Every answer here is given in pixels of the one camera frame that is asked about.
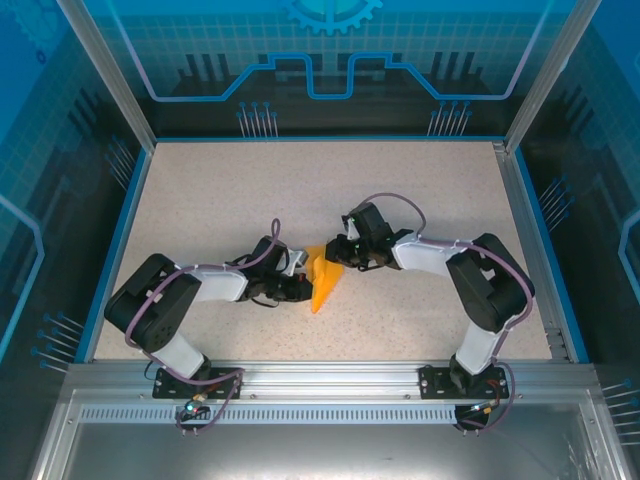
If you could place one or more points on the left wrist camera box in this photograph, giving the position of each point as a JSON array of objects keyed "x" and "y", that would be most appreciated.
[{"x": 298, "y": 256}]

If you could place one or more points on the brushed metal panel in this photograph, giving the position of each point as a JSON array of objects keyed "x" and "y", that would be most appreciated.
[{"x": 325, "y": 455}]

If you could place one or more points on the orange square paper sheet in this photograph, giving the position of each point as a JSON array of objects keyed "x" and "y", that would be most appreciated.
[{"x": 325, "y": 285}]

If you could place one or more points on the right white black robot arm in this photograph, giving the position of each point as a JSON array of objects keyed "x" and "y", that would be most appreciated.
[{"x": 490, "y": 290}]

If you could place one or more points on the aluminium side rail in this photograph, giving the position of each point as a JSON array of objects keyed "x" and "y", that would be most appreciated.
[{"x": 516, "y": 200}]

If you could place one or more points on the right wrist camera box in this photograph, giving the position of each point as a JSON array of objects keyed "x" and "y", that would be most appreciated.
[{"x": 352, "y": 231}]

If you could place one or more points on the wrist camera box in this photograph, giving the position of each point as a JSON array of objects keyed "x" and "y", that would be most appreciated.
[
  {"x": 352, "y": 231},
  {"x": 298, "y": 256}
]

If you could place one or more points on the aluminium mounting rail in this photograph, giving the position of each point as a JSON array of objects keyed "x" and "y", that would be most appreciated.
[{"x": 325, "y": 380}]

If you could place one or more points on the aluminium frame post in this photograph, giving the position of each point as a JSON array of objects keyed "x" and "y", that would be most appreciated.
[
  {"x": 547, "y": 75},
  {"x": 112, "y": 75}
]

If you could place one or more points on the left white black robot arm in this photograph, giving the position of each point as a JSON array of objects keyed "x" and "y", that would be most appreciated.
[{"x": 150, "y": 310}]

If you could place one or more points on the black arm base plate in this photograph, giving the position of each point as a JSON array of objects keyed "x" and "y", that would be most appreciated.
[
  {"x": 432, "y": 382},
  {"x": 167, "y": 387}
]

